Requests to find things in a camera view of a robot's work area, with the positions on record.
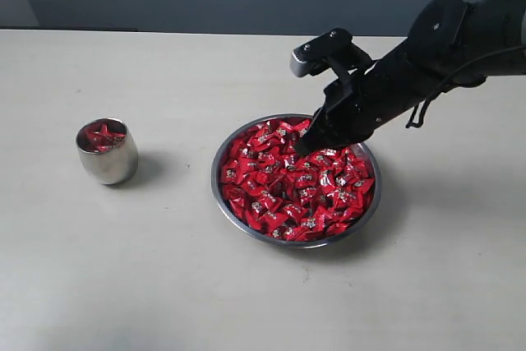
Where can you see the pile of red wrapped candies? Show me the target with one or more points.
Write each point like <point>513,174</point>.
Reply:
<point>286,197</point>

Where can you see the round steel plate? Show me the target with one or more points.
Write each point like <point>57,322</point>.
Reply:
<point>361,149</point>

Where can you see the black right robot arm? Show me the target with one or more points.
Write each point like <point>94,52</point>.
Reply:
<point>451,44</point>

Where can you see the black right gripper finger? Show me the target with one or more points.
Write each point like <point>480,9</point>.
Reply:
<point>314,138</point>
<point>322,148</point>

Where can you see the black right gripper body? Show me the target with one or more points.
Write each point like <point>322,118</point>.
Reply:
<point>396,83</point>

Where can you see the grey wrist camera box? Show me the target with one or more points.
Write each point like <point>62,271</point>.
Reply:
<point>333,50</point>

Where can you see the shiny steel cup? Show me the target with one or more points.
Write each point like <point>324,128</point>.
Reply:
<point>115,166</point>

